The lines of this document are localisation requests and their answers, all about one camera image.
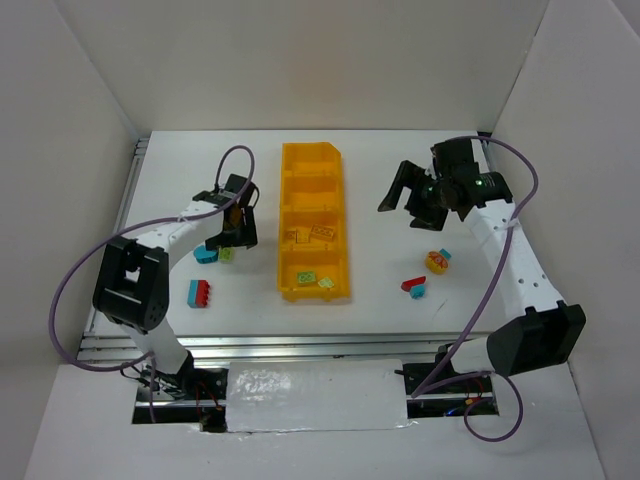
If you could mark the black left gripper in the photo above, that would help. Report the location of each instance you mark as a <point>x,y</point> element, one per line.
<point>240,234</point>

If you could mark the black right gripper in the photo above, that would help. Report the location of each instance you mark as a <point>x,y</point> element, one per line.
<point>425,198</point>

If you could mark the lime green lego brick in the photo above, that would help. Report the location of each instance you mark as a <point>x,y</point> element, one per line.
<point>226,254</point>

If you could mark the teal rounded lego brick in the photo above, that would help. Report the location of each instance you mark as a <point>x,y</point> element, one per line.
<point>204,256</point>

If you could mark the teal sloped lego brick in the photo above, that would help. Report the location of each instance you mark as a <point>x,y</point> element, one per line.
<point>445,253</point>

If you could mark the yellow round orange-print lego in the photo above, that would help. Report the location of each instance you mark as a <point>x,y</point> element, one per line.
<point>437,262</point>

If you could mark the pale green lego brick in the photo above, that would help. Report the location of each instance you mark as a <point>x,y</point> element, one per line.
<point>326,282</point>

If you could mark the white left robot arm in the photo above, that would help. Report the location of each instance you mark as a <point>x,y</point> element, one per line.
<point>133,291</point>

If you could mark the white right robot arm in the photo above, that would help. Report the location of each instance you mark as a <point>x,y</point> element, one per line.
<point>522,322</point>

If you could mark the red studded lego brick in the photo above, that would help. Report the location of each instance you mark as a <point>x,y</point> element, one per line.
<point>202,294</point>

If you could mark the teal rectangular lego brick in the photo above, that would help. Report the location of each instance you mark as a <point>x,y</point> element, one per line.
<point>192,301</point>

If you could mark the lime green lego in bin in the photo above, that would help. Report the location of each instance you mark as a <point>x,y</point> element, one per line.
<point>305,278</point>

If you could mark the yellow divided plastic bin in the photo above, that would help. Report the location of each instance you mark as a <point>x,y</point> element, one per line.
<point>313,192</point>

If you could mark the red curved lego brick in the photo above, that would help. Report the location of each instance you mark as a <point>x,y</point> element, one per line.
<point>407,285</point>

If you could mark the teal small lego brick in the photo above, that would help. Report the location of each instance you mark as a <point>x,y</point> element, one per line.
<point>417,291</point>

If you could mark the white foil covered panel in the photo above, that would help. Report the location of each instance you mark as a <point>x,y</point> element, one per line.
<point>279,397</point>

